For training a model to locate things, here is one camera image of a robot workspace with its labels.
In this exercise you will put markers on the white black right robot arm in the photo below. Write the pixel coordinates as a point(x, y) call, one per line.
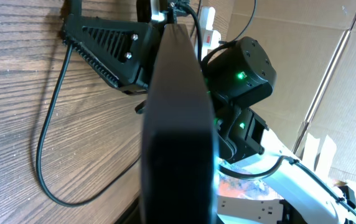
point(258, 179)

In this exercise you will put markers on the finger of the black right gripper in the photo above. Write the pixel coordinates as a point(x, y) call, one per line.
point(120, 52)

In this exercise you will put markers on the white power strip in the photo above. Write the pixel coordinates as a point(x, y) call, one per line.
point(210, 37)

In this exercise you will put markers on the Samsung Galaxy smartphone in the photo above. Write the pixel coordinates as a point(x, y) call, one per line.
point(179, 143)

